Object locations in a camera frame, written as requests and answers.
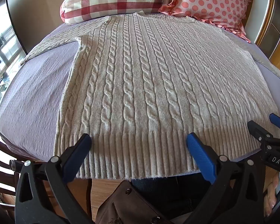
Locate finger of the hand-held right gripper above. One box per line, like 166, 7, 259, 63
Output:
247, 120, 273, 149
269, 113, 280, 131

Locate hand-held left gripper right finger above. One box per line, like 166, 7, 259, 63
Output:
185, 133, 265, 224

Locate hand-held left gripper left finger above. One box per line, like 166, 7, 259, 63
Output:
15, 133, 94, 224

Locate cream cable-knit sweater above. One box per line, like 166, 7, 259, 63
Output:
20, 10, 280, 180

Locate person's right hand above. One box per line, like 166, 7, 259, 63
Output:
263, 175, 280, 218

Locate dark blue jeans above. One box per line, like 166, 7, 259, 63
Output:
130, 176, 211, 216

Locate brown leather bag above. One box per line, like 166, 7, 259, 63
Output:
95, 180, 175, 224

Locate wooden chair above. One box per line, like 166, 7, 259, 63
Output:
0, 133, 22, 216

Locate wooden headboard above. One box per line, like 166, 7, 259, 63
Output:
254, 0, 280, 73

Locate window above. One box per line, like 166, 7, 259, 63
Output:
0, 12, 27, 101

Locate pink polka dot pillow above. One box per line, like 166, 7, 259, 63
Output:
158, 0, 256, 43

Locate red plaid pillow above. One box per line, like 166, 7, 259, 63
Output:
60, 0, 175, 25

